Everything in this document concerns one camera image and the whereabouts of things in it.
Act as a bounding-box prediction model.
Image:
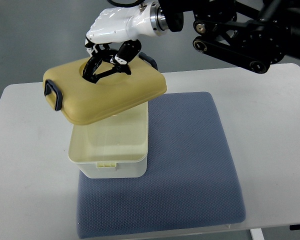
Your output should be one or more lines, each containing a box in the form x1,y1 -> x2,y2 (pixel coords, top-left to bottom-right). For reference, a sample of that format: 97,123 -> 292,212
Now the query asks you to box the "black table edge bracket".
289,224 -> 300,231

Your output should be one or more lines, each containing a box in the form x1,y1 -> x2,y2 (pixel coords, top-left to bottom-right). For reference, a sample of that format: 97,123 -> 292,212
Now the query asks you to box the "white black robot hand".
82,0 -> 168,84

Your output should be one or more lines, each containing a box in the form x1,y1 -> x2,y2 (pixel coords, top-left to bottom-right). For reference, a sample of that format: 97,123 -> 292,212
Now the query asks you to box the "yellow box lid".
43,56 -> 167,125

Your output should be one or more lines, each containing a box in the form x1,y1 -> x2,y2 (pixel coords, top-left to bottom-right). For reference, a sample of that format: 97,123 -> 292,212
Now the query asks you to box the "white storage box base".
68,102 -> 149,179

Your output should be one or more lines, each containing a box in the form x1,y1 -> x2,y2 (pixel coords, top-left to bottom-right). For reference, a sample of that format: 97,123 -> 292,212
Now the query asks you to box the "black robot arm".
112,0 -> 300,74

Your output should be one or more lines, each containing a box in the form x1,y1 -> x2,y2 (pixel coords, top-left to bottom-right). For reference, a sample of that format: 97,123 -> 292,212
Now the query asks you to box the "white table leg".
249,228 -> 265,240

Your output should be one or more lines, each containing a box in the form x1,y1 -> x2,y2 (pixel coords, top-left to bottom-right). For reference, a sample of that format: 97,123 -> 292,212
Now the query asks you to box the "blue grey fabric mat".
76,92 -> 246,239

